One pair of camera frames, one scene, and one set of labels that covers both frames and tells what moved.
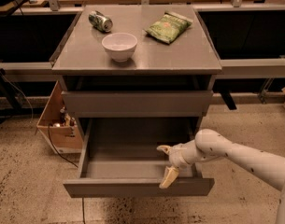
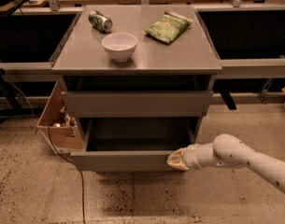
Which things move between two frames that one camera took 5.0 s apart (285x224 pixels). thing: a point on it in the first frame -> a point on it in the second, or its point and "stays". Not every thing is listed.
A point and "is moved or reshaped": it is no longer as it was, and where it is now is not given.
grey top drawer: (136, 104) stays
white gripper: (178, 157) -> (192, 158)
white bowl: (121, 46) stays
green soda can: (100, 21) stays
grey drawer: (119, 159) is moved or reshaped
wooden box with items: (64, 128) stays
